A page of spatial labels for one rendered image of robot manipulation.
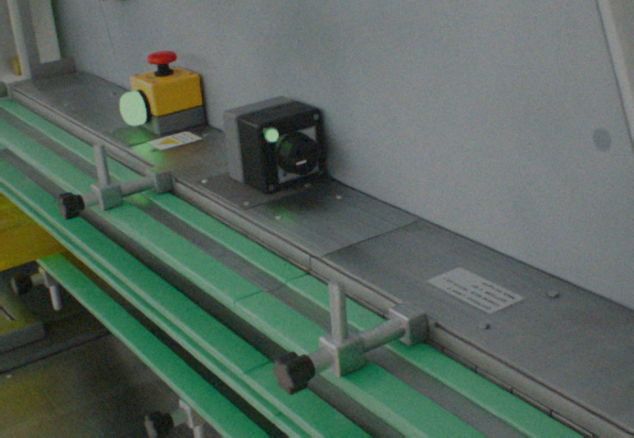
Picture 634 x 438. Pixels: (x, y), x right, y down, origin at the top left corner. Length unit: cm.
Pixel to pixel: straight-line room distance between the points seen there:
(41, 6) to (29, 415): 72
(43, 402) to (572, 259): 78
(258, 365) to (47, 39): 96
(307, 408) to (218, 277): 16
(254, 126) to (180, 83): 28
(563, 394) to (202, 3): 75
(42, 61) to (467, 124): 102
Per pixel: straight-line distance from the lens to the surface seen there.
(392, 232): 95
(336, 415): 85
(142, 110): 131
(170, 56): 131
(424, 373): 77
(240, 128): 107
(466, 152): 90
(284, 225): 99
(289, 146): 104
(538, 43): 81
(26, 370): 147
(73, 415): 134
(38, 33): 176
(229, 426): 103
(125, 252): 121
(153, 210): 112
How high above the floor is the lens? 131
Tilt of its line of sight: 30 degrees down
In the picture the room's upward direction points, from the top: 108 degrees counter-clockwise
